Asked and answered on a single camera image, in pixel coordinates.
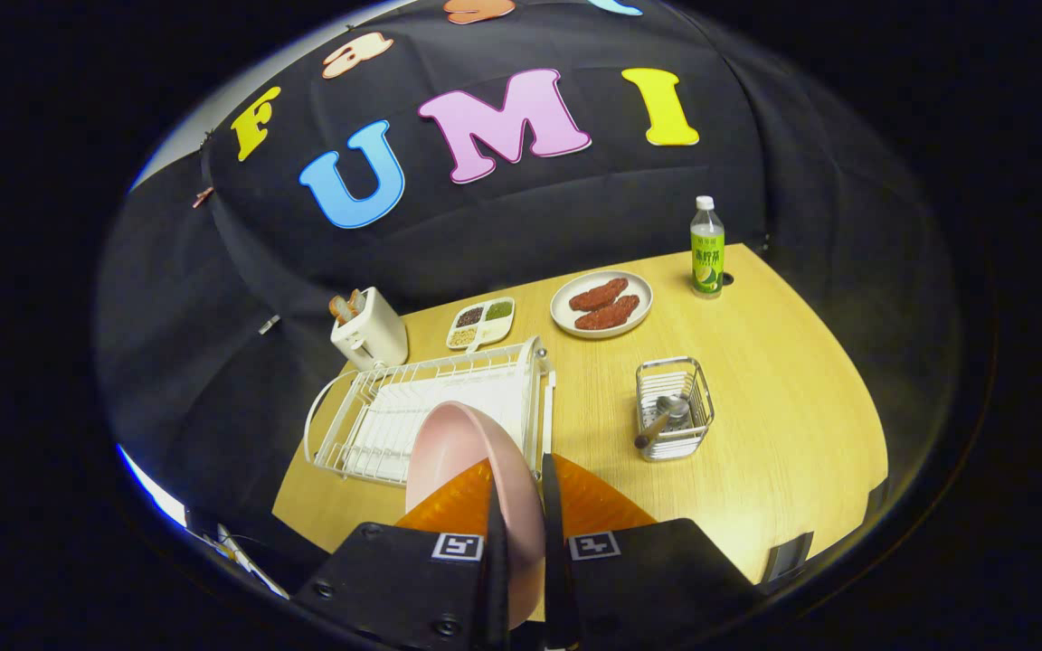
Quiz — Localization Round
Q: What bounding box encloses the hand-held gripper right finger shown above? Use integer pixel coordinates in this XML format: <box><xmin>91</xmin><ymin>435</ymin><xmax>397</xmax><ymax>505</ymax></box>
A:
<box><xmin>539</xmin><ymin>452</ymin><xmax>766</xmax><ymax>651</ymax></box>

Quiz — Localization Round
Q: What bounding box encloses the black table edge clamp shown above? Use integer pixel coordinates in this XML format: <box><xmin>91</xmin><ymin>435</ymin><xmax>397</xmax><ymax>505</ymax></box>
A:
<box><xmin>765</xmin><ymin>532</ymin><xmax>816</xmax><ymax>584</ymax></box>

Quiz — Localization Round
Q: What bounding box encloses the white divided condiment dish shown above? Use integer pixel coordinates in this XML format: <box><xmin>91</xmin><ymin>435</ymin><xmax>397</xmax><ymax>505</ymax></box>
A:
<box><xmin>446</xmin><ymin>297</ymin><xmax>516</xmax><ymax>352</ymax></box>

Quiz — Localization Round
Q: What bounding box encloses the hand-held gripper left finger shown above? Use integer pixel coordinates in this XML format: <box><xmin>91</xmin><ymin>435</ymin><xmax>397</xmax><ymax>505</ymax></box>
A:
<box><xmin>290</xmin><ymin>457</ymin><xmax>513</xmax><ymax>651</ymax></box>

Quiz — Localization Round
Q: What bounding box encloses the black backdrop cloth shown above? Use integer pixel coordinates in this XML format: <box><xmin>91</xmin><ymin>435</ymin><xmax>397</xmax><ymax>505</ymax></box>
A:
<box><xmin>96</xmin><ymin>0</ymin><xmax>956</xmax><ymax>543</ymax></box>

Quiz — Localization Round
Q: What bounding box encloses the wooden-handled metal spoon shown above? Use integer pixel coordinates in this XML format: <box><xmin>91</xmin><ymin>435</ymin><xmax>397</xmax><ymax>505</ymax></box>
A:
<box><xmin>634</xmin><ymin>395</ymin><xmax>692</xmax><ymax>450</ymax></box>

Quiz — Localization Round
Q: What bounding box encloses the metal wire basket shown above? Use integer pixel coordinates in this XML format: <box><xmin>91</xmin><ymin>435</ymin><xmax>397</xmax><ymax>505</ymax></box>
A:
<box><xmin>635</xmin><ymin>356</ymin><xmax>715</xmax><ymax>463</ymax></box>

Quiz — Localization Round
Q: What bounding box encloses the white plate with meat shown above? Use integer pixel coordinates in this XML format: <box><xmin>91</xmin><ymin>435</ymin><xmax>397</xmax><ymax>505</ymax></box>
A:
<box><xmin>550</xmin><ymin>270</ymin><xmax>654</xmax><ymax>340</ymax></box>

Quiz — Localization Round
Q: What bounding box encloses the white wire dish rack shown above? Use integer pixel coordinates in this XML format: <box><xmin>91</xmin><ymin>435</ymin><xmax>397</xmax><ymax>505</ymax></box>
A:
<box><xmin>304</xmin><ymin>336</ymin><xmax>556</xmax><ymax>487</ymax></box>

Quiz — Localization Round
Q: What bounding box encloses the green label drink bottle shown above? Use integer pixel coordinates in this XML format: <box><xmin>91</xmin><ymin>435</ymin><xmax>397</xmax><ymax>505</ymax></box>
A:
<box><xmin>689</xmin><ymin>195</ymin><xmax>726</xmax><ymax>299</ymax></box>

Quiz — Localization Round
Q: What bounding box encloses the white toaster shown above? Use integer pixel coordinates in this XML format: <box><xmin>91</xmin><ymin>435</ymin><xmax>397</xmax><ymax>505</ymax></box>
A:
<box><xmin>330</xmin><ymin>287</ymin><xmax>410</xmax><ymax>372</ymax></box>

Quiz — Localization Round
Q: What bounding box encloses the brown meat piece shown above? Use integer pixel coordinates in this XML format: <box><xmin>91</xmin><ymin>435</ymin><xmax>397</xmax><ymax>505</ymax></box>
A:
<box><xmin>569</xmin><ymin>278</ymin><xmax>630</xmax><ymax>312</ymax></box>
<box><xmin>574</xmin><ymin>295</ymin><xmax>640</xmax><ymax>331</ymax></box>

